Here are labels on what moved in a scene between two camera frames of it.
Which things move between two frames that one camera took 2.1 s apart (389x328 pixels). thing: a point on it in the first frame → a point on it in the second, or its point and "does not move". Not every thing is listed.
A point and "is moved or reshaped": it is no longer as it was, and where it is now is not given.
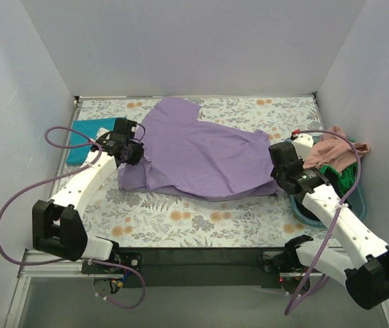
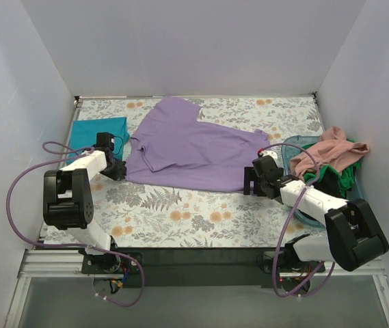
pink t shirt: [333, 151] does not move
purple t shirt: [200, 158] is moved or reshaped
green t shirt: [346, 180] does not move
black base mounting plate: [215, 268] does not move
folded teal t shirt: [87, 154] does not move
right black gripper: [279, 175] → [249, 181]
